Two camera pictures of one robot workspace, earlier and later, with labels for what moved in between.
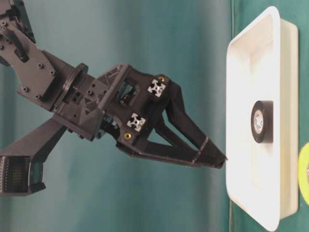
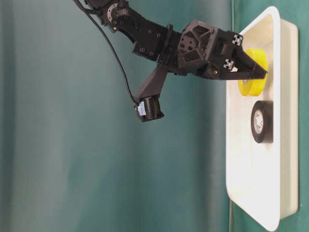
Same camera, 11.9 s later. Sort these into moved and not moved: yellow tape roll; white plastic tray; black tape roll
Moved: yellow tape roll
Not moved: black tape roll; white plastic tray
